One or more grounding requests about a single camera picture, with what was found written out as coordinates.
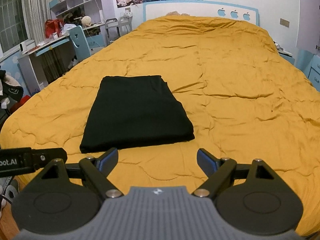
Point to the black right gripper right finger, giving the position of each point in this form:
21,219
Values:
250,197

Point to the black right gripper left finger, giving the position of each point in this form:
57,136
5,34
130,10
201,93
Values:
64,197

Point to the black garment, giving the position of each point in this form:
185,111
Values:
133,112

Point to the white blue desk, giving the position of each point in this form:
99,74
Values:
55,56

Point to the red bag on desk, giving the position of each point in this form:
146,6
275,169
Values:
53,26

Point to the blue white chair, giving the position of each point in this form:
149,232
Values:
80,44

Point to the blue white nightstand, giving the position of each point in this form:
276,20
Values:
306,61

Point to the window with curtain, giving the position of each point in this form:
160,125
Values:
22,20

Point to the white blue headboard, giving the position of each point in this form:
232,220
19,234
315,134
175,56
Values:
153,10

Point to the white wall bookshelf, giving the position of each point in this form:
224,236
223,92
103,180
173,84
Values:
72,11

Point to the beige wall socket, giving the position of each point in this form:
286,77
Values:
284,22

